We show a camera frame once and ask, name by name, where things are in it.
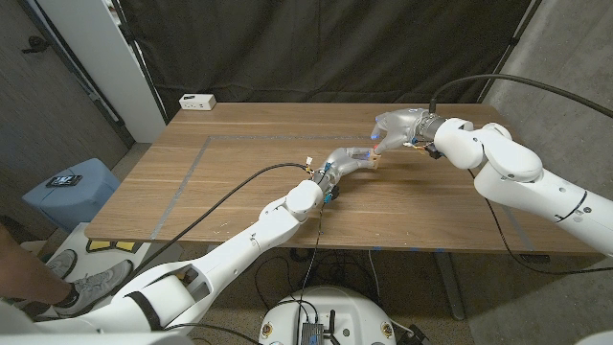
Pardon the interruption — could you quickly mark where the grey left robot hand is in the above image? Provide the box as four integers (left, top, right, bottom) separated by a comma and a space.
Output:
313, 147, 377, 192

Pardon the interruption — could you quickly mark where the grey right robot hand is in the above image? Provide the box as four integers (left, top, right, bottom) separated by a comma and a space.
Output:
370, 107, 446, 155

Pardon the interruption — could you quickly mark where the black backdrop curtain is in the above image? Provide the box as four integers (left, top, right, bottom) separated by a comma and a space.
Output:
117, 0, 545, 109

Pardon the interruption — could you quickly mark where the black backdrop stand pole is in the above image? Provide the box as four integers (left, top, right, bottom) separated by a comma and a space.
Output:
112, 0, 169, 126
476, 0, 545, 104

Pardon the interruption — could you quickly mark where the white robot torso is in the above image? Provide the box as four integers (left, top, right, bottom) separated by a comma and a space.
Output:
258, 286, 397, 345

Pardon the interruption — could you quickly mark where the white power strip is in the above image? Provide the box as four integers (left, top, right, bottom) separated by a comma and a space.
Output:
179, 93, 217, 112

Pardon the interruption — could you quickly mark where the grey table leg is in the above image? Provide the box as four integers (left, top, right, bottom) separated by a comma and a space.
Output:
433, 251, 466, 321

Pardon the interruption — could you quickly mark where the small grey electronics module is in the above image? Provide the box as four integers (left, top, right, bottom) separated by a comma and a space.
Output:
300, 321, 328, 345

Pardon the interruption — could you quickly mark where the white floor mat yellow print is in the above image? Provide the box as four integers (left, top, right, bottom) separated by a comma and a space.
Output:
45, 222, 186, 288

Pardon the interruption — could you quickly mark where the blue plastic bin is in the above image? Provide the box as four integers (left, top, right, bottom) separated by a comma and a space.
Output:
21, 157, 122, 234

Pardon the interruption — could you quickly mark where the grey sneaker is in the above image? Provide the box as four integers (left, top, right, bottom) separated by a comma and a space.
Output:
42, 248, 79, 282
52, 258, 135, 317

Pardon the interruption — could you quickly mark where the person's bare leg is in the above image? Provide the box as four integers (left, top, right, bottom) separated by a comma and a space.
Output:
0, 224, 80, 308

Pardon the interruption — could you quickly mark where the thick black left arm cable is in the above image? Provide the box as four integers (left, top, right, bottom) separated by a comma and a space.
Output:
126, 162, 310, 282

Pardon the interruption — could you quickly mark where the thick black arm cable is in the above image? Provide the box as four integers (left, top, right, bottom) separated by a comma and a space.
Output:
428, 73, 613, 120
126, 162, 310, 282

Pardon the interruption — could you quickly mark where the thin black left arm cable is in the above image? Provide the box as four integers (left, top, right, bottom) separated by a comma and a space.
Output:
294, 195, 329, 345

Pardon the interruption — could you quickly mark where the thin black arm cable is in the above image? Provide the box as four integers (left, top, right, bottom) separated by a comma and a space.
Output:
294, 195, 329, 345
466, 167, 613, 276

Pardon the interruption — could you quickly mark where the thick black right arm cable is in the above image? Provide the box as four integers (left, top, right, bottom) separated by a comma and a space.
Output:
428, 73, 613, 120

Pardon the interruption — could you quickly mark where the white floor cable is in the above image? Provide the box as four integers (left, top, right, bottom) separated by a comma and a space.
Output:
367, 249, 382, 298

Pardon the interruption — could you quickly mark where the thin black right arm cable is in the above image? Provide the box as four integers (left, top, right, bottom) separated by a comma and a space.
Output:
466, 167, 613, 276

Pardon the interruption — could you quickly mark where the black door handle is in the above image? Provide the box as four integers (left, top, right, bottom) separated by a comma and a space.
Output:
20, 34, 51, 54

